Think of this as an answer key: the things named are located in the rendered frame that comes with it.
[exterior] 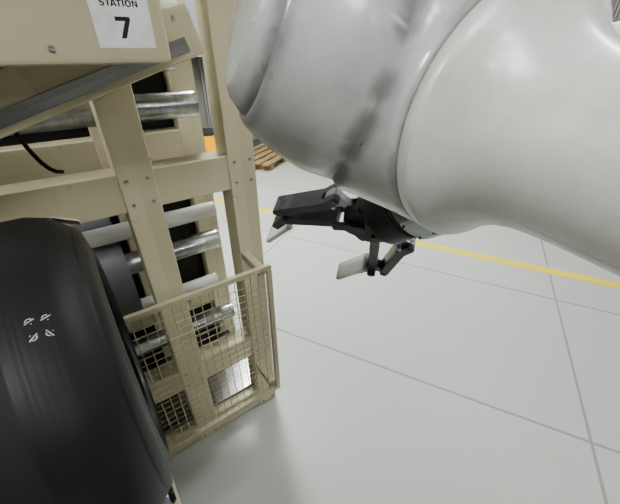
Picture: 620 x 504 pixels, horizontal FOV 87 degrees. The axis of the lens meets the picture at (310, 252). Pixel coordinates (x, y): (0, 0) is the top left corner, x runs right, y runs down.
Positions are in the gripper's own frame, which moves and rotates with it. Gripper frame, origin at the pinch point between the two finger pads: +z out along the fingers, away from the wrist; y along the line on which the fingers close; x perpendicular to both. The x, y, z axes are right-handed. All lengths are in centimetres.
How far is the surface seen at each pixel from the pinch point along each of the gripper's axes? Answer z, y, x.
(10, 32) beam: 12, -51, 15
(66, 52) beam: 13, -45, 18
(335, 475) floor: 99, 93, -41
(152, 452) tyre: 12.0, -8.4, -32.0
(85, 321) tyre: 7.5, -23.1, -19.5
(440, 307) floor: 114, 175, 76
